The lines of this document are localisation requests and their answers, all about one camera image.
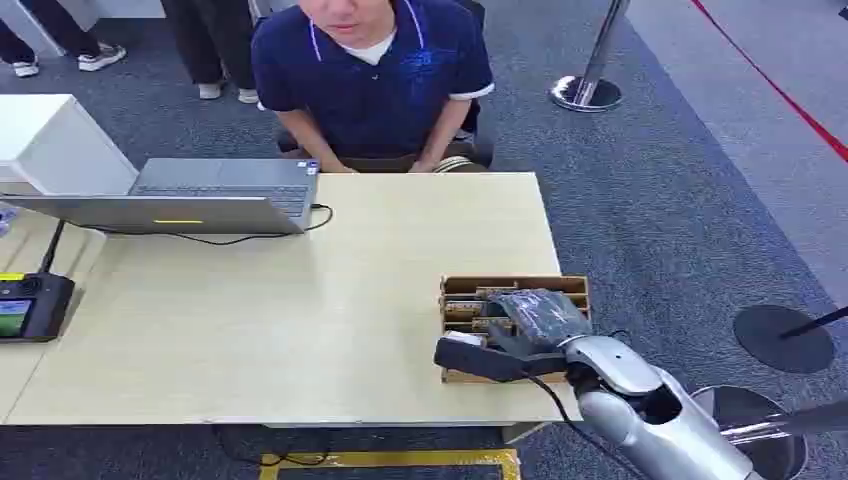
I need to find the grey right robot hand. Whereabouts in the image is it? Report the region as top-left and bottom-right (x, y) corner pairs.
(486, 288), (595, 360)

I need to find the wooden card box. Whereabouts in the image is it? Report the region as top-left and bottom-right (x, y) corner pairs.
(439, 274), (592, 386)

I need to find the black stanchion with round base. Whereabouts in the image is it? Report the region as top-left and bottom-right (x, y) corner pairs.
(732, 303), (848, 376)

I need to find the chrome stanchion with dark base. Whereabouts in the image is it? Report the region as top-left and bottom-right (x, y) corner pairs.
(690, 384), (848, 480)

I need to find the seated person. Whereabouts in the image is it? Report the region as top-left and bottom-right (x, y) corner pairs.
(250, 0), (496, 175)

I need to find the red barrier belt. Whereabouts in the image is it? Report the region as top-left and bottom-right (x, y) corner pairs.
(688, 0), (848, 165)

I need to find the grey laptop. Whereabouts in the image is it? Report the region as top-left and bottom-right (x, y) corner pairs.
(0, 157), (321, 236)

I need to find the standing person in dark trousers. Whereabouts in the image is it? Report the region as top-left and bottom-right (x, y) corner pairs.
(160, 0), (261, 105)

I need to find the black card reader device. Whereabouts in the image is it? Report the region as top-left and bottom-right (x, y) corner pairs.
(0, 272), (76, 344)

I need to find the white cabinet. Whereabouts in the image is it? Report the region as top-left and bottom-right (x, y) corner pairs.
(0, 93), (140, 197)

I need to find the standing person with white shoes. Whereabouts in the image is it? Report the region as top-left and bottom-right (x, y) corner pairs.
(0, 0), (128, 79)

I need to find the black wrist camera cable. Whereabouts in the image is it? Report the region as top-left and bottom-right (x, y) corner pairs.
(523, 372), (647, 480)

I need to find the chrome stanchion post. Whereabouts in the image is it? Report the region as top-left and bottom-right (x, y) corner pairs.
(549, 0), (632, 114)

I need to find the black floor cable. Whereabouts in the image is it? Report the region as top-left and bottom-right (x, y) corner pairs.
(215, 425), (333, 468)

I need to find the black laptop cable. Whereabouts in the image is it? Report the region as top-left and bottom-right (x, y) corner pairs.
(66, 203), (335, 248)

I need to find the black card reader cable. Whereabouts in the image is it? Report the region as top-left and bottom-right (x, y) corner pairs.
(38, 219), (68, 275)

